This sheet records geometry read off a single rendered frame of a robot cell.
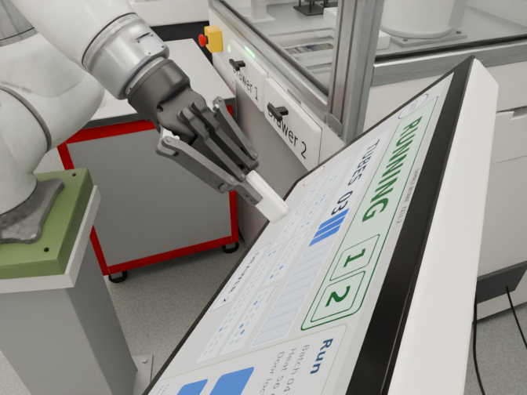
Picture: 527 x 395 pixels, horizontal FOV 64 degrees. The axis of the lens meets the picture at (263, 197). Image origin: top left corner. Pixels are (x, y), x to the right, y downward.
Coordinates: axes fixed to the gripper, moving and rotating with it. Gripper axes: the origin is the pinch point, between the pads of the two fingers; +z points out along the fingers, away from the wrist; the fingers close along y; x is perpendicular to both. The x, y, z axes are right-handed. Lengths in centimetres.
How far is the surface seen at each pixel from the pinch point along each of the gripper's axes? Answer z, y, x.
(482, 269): 74, 72, 24
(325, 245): 3.5, -13.9, -14.9
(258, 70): -17, 60, 27
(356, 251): 3.6, -17.2, -19.6
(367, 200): 3.6, -9.7, -18.0
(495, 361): 109, 69, 43
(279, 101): -7, 49, 21
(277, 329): 3.5, -22.5, -14.3
